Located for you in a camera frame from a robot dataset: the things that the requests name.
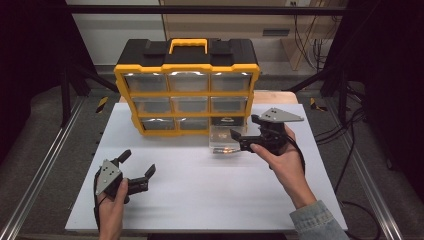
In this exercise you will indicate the grid of clear plastic drawers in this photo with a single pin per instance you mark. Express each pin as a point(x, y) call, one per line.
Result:
point(188, 82)

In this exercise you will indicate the person's left hand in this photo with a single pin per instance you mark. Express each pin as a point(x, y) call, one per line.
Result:
point(111, 211)

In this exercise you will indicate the black frame post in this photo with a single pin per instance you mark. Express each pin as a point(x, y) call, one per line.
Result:
point(342, 100)

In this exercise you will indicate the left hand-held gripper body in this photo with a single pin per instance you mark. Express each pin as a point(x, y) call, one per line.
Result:
point(107, 175)

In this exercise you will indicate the aluminium frame rail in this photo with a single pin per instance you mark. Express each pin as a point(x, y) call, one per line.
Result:
point(373, 196)
point(40, 173)

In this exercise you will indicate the person's right hand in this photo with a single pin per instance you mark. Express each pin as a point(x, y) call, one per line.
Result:
point(286, 165)

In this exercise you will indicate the wooden table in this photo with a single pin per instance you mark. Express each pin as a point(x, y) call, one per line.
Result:
point(276, 97)

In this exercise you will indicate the black horizontal frame bar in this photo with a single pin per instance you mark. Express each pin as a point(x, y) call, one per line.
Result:
point(200, 9)

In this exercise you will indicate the clear plastic storage drawer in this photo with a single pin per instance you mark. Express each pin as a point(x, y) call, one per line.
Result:
point(221, 143)

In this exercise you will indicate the yellow black tape marker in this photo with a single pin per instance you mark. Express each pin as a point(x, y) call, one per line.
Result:
point(315, 105)
point(102, 104)

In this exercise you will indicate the yellow black organizer cabinet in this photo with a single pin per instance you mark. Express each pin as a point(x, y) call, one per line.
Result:
point(188, 53)

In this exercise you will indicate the blue denim sleeve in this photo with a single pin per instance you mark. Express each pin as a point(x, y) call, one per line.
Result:
point(316, 223)

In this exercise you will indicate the heap of copper-top batteries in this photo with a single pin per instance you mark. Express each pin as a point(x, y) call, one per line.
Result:
point(226, 150)

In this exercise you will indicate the black curtain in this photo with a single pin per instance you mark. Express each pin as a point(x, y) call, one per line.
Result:
point(390, 66)
point(30, 50)

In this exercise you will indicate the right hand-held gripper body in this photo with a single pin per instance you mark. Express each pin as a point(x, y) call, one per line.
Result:
point(271, 131)

